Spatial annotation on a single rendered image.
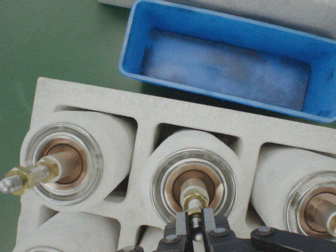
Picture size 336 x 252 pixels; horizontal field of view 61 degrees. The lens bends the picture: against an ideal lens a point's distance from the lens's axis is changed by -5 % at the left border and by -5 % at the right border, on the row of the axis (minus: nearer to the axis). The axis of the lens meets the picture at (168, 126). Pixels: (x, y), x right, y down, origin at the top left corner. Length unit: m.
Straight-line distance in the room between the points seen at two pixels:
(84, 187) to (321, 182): 0.21
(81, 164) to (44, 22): 0.37
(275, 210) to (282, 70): 0.30
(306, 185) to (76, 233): 0.22
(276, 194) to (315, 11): 0.23
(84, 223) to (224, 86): 0.31
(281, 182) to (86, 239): 0.20
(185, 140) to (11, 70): 0.42
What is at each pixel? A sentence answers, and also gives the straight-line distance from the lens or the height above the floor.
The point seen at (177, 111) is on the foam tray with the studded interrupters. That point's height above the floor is 0.18.
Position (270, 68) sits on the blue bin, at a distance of 0.53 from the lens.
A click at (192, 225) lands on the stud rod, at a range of 0.17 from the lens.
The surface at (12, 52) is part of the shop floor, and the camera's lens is 0.61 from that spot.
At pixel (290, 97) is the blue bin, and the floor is 0.00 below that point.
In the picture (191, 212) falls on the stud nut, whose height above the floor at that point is 0.33.
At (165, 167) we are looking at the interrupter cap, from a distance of 0.26.
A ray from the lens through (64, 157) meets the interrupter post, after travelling 0.26.
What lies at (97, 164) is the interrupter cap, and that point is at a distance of 0.27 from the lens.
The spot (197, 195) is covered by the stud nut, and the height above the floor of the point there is 0.29.
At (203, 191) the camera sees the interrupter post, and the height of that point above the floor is 0.28.
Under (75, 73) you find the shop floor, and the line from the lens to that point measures 0.55.
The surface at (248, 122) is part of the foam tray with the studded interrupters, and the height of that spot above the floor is 0.18.
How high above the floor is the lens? 0.51
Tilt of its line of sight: 86 degrees down
